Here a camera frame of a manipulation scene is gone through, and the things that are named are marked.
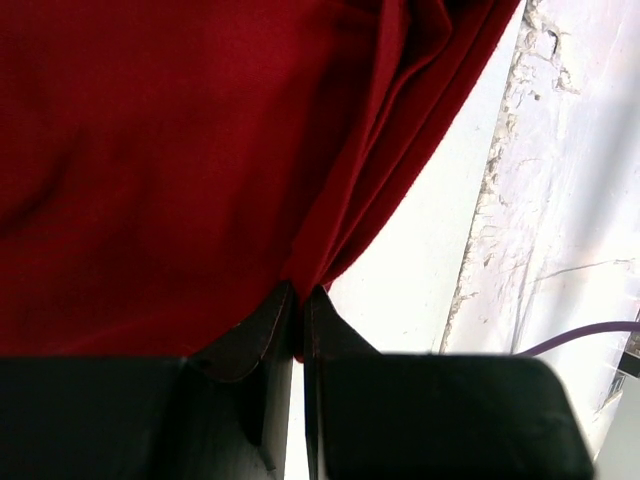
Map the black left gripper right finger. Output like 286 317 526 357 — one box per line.
304 287 595 480

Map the red t-shirt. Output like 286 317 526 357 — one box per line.
1 1 517 356

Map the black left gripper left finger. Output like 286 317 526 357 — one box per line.
1 283 295 479

